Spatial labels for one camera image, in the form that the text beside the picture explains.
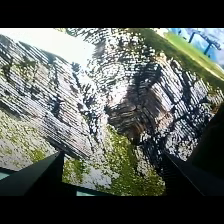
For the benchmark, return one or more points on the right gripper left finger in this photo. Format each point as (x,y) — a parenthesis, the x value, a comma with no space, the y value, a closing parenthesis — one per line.
(36,178)

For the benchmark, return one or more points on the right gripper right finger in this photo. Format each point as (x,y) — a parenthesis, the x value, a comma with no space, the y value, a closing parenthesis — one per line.
(193,181)

